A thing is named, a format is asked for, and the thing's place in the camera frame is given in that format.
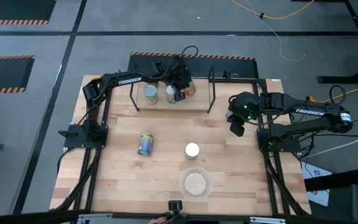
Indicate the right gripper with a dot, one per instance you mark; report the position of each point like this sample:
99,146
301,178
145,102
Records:
242,113

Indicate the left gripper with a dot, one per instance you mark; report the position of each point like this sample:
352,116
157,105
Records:
180,73

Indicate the pineapple food can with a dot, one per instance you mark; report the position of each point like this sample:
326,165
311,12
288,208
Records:
190,90

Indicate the tomatoes food can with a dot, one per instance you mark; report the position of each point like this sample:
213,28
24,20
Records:
170,91

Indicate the carrots food can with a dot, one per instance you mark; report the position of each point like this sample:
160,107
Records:
150,91

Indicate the oranges food can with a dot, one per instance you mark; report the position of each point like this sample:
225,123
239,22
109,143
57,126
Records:
191,149

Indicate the peaches food can blue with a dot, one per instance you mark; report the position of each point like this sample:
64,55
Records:
145,144

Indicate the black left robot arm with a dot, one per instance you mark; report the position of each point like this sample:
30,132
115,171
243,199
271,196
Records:
129,81

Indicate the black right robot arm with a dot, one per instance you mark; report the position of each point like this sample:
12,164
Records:
309,112

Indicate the wooden shelf black metal legs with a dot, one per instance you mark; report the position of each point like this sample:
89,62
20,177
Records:
194,102

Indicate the black hazard-striped floor mat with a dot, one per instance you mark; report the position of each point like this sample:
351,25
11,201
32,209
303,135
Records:
11,9
244,65
2,74

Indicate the white rice grains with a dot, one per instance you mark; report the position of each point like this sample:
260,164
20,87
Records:
195,183

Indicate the white paper sheet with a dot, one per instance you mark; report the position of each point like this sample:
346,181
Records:
309,169

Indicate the translucent plastic bowl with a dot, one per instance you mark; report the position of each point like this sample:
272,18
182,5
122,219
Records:
183,186

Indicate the black metal floor stand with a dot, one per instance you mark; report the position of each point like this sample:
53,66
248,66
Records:
334,80

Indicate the person's hand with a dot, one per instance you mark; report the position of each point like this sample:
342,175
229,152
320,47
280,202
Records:
157,221

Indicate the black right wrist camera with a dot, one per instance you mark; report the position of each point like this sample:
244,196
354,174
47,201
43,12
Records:
237,128

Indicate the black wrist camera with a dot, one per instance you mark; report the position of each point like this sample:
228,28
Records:
237,128
180,96

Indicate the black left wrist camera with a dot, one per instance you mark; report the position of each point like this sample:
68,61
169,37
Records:
180,96

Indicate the black aluminium rig frame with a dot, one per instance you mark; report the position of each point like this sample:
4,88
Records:
291,146

